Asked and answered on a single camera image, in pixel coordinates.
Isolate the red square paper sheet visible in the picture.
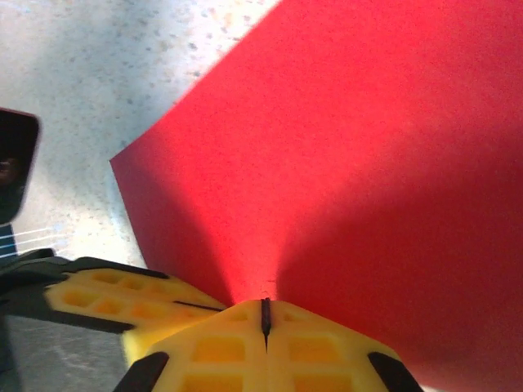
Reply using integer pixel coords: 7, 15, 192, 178
109, 0, 523, 392

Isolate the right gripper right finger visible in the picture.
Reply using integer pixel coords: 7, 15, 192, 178
265, 299, 426, 392

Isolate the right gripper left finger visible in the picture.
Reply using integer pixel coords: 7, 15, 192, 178
114, 299, 269, 392

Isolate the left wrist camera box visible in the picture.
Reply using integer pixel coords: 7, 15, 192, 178
0, 107, 42, 225

